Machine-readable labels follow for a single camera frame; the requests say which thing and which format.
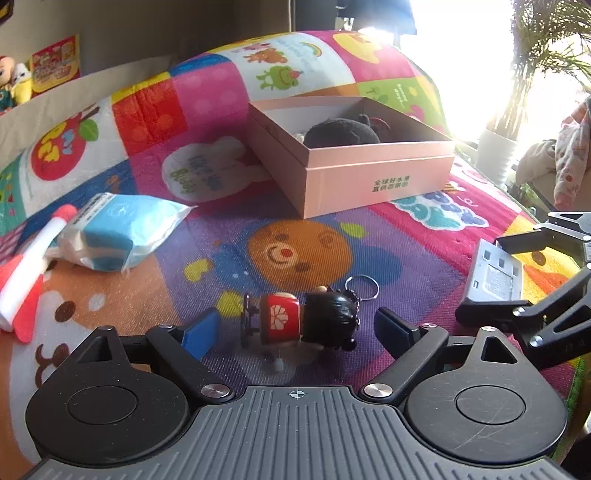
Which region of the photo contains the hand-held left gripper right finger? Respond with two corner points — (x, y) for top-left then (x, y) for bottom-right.
(361, 306), (533, 401)

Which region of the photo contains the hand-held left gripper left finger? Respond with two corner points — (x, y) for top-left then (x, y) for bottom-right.
(69, 307), (235, 403)

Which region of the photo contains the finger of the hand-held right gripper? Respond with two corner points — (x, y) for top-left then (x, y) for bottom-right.
(496, 211), (591, 254)
(455, 263), (591, 370)

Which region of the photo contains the grey folding stand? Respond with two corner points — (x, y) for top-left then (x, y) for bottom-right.
(464, 239), (525, 305)

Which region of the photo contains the black haired doll keychain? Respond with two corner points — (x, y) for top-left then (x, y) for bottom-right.
(239, 275), (380, 376)

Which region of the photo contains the pink cardboard box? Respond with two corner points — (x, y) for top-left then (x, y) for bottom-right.
(247, 96), (457, 219)

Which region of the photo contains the small potted plant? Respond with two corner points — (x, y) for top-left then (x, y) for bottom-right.
(510, 178), (546, 213)

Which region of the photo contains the beige cloth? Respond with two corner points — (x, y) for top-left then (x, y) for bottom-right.
(515, 138), (559, 186)

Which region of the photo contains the white plant pot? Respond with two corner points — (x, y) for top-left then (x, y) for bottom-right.
(475, 128), (520, 186)

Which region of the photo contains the floral garment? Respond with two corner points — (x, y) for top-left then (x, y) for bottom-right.
(553, 95), (591, 213)

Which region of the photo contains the blue and white tissue packet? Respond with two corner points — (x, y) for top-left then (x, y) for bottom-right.
(56, 193), (199, 272)

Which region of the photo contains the green palm plant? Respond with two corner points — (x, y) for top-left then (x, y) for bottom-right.
(493, 0), (591, 145)

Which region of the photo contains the white and red toy rocket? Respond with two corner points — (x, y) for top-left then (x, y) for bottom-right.
(0, 204), (78, 343)

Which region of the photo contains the black plush toy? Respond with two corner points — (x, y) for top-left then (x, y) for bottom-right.
(302, 112), (393, 149)

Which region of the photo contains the colourful printed play mat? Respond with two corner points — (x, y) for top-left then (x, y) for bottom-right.
(0, 28), (587, 480)

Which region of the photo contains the beige sofa cushion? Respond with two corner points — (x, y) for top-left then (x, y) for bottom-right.
(0, 55), (182, 163)

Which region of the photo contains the dark furniture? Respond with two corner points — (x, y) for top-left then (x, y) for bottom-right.
(295, 0), (419, 36)

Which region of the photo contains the teal clothed plush doll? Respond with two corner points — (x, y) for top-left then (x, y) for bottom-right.
(0, 54), (17, 114)

